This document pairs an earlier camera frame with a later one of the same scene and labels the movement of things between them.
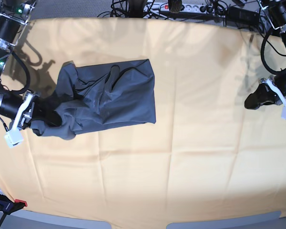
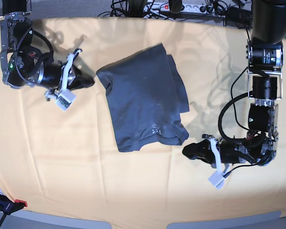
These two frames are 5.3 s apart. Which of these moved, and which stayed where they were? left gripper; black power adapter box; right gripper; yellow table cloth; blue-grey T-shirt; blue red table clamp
Moved: right gripper; blue-grey T-shirt; left gripper
Stayed: blue red table clamp; yellow table cloth; black power adapter box
